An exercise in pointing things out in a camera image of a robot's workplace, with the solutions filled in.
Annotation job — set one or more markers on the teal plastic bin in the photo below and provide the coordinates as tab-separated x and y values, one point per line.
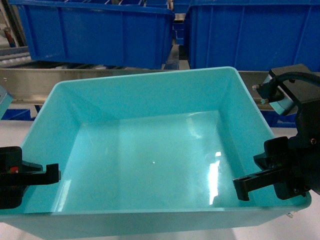
147	153

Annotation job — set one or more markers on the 3M adhesive tape scrap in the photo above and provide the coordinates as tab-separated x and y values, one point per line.
292	214

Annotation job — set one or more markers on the large blue bin right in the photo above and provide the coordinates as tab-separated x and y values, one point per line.
253	35

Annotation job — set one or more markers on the large blue bin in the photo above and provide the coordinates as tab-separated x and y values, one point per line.
96	32
253	35

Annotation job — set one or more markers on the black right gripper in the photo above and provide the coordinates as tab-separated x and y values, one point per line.
290	165

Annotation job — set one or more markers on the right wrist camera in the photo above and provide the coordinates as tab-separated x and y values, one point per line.
287	89

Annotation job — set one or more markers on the large blue bin left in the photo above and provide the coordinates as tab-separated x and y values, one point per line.
96	32

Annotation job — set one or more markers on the stainless steel shelf rail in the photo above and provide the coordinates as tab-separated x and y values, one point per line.
25	85

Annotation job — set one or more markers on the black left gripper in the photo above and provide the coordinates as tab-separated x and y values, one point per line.
16	175

